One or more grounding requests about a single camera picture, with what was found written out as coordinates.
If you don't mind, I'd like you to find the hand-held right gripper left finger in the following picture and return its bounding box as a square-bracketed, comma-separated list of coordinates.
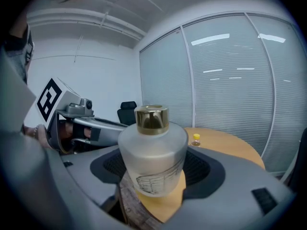
[59, 145, 131, 230]

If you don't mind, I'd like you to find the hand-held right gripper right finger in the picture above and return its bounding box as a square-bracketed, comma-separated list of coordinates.
[163, 145, 297, 230]

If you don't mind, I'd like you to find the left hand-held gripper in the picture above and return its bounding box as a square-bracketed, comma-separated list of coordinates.
[35, 77, 128, 154]

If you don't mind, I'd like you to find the frosted glass bottle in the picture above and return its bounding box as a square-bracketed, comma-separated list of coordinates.
[117, 105, 189, 198]

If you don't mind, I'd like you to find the person's left forearm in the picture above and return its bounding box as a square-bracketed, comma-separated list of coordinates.
[24, 124, 52, 150]

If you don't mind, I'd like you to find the round wooden table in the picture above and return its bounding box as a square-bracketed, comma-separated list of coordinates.
[138, 127, 266, 224]

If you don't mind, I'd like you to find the person's left hand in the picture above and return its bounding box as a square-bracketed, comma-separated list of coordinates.
[59, 122, 74, 140]

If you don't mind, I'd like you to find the black office chair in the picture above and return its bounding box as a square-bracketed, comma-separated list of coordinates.
[117, 101, 138, 127]
[287, 127, 307, 194]

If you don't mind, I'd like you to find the yellow-capped clear bottle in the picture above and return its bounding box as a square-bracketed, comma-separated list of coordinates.
[190, 133, 201, 148]

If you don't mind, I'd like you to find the glass partition with white blinds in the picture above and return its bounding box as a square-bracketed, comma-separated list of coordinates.
[139, 12, 307, 174]

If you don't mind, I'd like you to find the person's grey knit top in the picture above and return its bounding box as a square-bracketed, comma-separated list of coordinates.
[4, 24, 35, 83]

